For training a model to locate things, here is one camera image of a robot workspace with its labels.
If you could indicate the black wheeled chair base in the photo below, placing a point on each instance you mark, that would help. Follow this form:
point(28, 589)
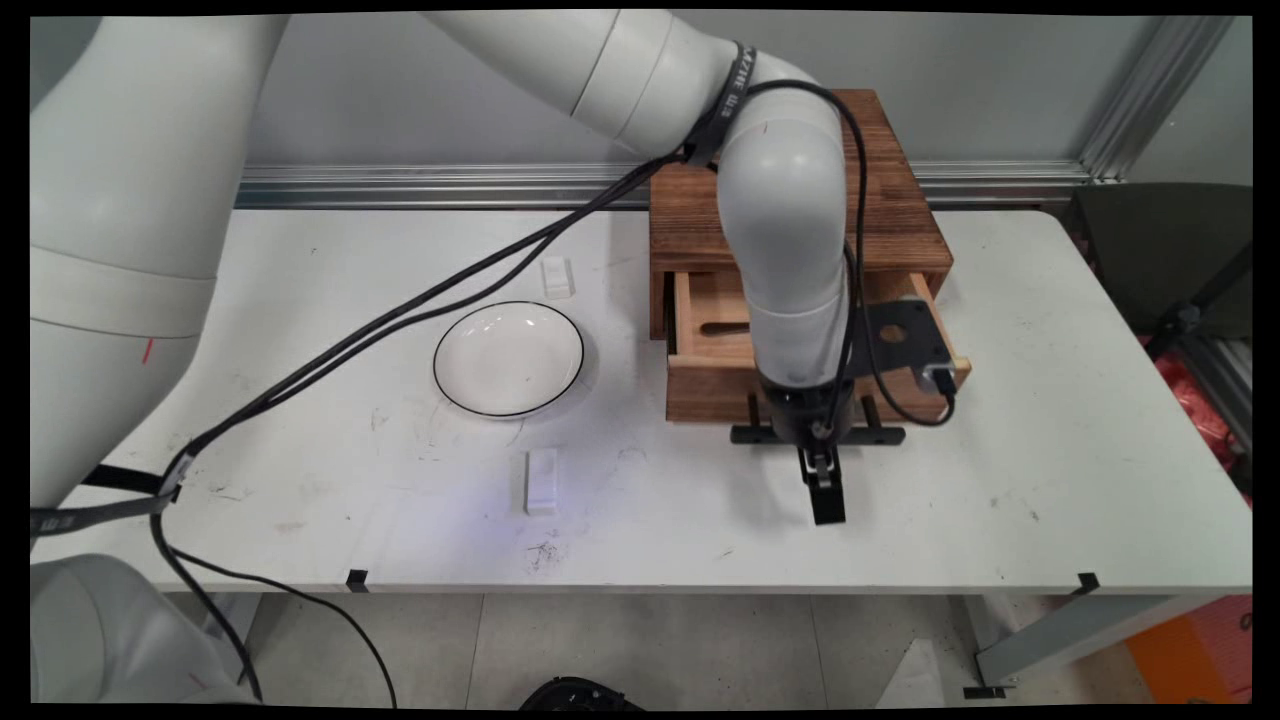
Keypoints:
point(580, 695)

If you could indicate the orange box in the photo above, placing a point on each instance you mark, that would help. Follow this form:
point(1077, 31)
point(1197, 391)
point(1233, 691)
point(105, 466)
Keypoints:
point(1200, 650)

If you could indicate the horizontal aluminium rail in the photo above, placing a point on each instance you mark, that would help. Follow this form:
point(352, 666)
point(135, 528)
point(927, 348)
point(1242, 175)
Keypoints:
point(450, 185)

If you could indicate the white plate with black rim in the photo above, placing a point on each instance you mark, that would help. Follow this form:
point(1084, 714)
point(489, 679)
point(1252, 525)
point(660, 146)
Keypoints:
point(510, 360)

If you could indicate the brown wooden drawer cabinet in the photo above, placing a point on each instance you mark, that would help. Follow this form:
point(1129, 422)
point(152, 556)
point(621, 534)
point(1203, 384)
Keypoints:
point(900, 220)

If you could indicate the white ceramic chopstick rest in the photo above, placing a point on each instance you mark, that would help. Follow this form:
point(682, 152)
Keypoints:
point(541, 482)
point(557, 277)

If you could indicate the black table edge clip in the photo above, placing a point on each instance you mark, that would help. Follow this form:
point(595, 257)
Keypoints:
point(356, 579)
point(1088, 583)

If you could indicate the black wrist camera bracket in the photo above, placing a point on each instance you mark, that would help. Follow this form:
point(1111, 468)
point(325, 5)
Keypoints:
point(905, 335)

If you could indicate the slanted aluminium post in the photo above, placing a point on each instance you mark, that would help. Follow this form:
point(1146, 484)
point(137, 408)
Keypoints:
point(1150, 95)

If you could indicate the red plastic bag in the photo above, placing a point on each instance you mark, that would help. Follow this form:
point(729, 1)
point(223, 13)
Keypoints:
point(1205, 410)

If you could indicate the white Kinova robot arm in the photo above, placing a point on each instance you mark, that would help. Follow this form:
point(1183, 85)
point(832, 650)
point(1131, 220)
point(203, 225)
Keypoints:
point(780, 250)

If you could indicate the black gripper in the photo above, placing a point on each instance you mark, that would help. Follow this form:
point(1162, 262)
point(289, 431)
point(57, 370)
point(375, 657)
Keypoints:
point(800, 410)

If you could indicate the grey table leg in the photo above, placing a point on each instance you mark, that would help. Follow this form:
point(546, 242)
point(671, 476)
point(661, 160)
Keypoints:
point(1080, 630)

